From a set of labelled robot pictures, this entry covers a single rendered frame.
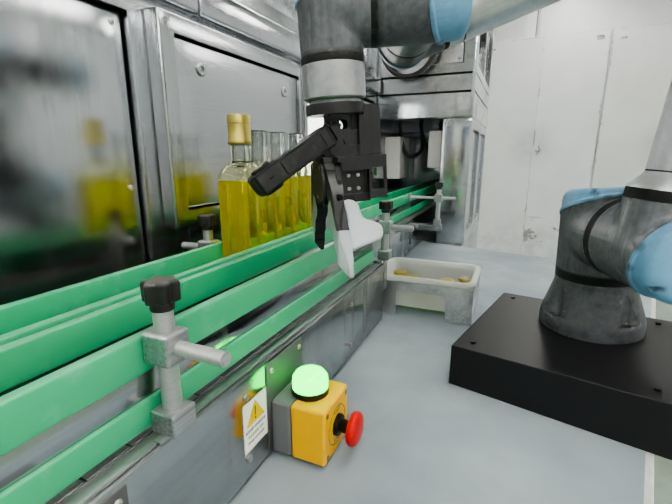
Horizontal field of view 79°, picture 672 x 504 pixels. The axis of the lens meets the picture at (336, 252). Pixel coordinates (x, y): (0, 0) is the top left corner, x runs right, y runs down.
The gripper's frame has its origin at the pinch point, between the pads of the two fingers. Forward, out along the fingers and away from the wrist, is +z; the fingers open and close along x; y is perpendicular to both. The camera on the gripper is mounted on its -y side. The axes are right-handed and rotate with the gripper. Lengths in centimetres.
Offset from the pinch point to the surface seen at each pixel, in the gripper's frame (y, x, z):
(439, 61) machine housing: 71, 100, -43
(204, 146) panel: -14.9, 28.7, -16.4
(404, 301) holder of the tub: 23.3, 28.5, 19.8
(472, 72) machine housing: 80, 91, -37
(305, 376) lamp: -5.8, -8.7, 10.5
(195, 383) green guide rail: -17.0, -14.3, 5.5
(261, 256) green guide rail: -8.3, 7.9, -0.1
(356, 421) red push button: -0.9, -12.0, 15.5
